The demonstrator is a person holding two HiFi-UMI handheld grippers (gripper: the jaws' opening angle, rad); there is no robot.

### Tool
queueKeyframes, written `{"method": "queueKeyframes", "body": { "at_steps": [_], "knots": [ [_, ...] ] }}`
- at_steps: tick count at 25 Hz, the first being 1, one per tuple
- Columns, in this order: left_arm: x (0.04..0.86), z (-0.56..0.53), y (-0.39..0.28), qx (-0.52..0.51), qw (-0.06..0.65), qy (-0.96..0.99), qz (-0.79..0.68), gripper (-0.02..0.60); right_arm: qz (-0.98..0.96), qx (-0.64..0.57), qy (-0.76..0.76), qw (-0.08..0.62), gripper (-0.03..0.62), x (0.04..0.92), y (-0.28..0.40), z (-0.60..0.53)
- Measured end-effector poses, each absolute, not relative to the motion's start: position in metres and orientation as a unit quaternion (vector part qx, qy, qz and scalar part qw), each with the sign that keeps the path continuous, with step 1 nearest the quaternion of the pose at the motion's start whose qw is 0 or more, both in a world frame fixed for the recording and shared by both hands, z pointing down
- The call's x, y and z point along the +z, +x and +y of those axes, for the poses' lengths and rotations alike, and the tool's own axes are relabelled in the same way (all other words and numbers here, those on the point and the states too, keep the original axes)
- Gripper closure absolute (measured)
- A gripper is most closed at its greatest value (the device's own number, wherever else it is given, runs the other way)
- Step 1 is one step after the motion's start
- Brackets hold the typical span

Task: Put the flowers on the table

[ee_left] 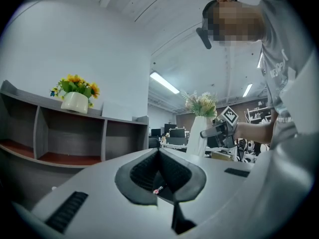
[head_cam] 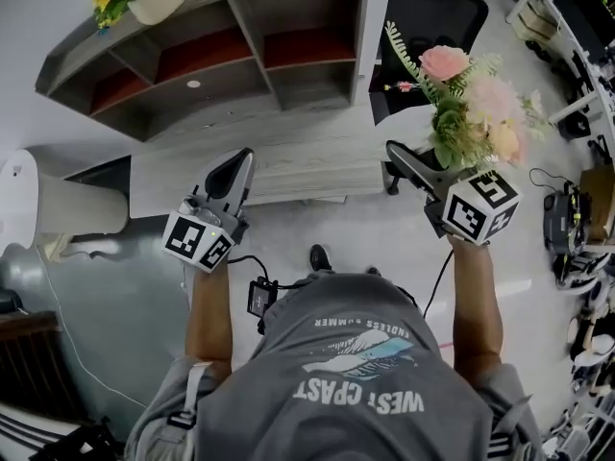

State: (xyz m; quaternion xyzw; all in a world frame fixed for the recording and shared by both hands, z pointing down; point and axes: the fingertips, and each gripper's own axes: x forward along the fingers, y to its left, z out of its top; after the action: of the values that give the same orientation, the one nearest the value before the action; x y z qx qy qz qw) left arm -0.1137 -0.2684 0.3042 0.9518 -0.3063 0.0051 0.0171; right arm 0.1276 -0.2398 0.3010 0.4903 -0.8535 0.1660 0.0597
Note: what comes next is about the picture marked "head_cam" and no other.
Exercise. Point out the red and yellow pen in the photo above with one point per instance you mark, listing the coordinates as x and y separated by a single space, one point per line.
403 87

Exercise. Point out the person's left forearm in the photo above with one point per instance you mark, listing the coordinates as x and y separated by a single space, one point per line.
209 320

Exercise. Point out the grey wooden desk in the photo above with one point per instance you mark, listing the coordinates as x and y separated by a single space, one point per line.
298 152

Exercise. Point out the white and black sneaker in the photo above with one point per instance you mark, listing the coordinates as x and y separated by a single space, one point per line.
581 272

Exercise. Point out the person's black right shoe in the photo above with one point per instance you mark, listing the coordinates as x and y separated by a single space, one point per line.
373 272

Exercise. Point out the person's black shoe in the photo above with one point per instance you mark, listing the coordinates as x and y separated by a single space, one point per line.
373 272
320 257

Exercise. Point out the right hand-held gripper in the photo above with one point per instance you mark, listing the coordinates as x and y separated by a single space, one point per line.
471 214

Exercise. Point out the black waist device box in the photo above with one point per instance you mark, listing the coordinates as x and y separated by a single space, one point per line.
262 297

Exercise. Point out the person's black left shoe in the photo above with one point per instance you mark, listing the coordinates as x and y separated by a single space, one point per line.
320 257

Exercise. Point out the pink flowers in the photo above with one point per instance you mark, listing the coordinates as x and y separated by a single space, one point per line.
442 60

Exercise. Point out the red floor tape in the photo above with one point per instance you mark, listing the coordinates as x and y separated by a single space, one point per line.
447 345

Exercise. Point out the brown cardboard box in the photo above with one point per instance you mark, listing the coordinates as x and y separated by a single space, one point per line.
598 200

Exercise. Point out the black bag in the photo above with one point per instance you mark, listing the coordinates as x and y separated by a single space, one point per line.
557 214

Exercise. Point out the black office chair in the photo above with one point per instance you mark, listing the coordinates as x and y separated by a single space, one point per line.
432 3

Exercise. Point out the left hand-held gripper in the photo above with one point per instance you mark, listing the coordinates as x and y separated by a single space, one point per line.
185 240

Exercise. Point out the person's grey printed t-shirt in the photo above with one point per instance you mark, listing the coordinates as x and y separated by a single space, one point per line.
336 425

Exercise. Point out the person's right forearm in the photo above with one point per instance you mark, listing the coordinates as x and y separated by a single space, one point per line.
473 315

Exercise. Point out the dark wooden cabinet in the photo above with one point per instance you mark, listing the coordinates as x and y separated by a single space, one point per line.
33 363

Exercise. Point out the white office desk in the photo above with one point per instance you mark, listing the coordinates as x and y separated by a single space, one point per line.
576 106

